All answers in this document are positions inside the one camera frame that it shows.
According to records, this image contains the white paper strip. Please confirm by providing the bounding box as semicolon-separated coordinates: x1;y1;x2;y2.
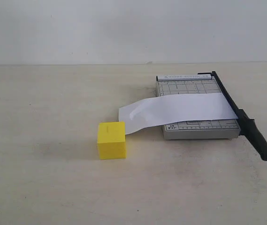
118;93;237;135

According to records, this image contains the yellow foam cube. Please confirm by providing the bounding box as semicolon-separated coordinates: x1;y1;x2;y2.
97;122;127;160

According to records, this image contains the black cutter blade arm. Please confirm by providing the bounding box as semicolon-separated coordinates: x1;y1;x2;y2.
198;71;267;161

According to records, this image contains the grey paper cutter base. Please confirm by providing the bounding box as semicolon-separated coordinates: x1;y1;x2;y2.
156;73;240;140

